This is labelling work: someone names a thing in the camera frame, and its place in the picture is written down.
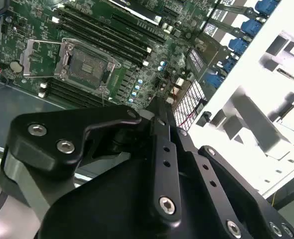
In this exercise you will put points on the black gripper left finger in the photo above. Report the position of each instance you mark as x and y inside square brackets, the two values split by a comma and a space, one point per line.
[99, 117]

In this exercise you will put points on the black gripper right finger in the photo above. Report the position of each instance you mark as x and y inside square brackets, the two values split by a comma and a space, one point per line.
[209, 174]

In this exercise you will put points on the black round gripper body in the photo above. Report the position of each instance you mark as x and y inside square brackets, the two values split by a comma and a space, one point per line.
[112, 204]

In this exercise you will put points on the metal socket cover frame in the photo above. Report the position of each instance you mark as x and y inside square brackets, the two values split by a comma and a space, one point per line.
[25, 59]

